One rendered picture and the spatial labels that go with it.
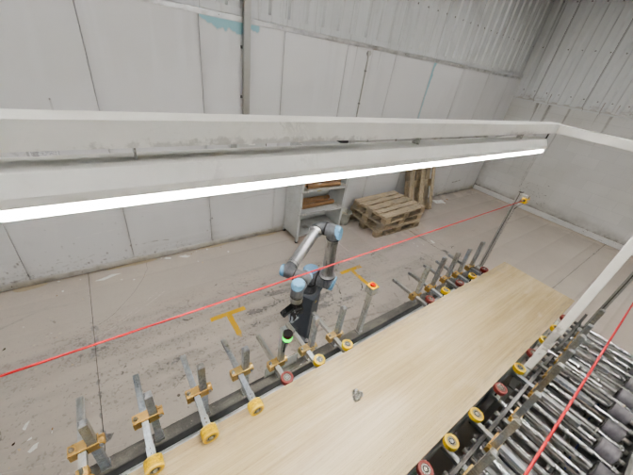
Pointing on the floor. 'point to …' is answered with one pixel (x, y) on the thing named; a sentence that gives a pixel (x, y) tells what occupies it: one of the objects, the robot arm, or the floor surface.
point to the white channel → (54, 130)
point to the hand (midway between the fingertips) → (290, 321)
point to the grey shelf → (297, 219)
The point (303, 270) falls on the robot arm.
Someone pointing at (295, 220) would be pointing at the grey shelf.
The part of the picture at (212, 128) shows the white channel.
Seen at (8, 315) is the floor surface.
